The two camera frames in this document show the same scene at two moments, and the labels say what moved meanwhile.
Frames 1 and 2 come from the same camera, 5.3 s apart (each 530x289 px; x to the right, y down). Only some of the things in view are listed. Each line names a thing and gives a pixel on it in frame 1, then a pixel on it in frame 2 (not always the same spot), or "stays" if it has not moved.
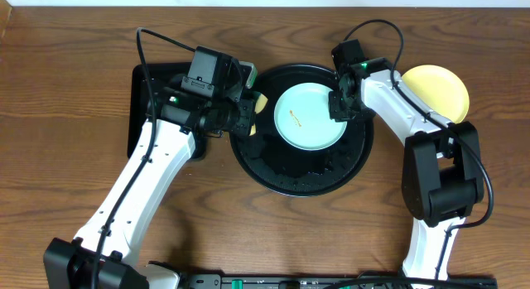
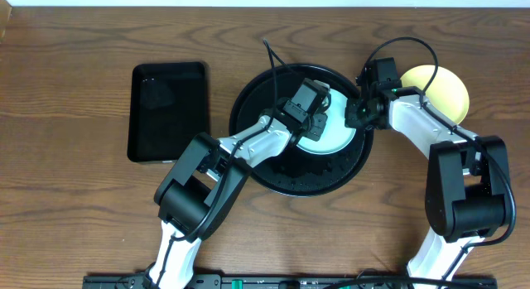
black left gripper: [245, 116] → [316, 126]
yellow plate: [440, 89] stays
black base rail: [334, 281] stays
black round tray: [286, 170] stays
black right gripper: [338, 116] → [350, 117]
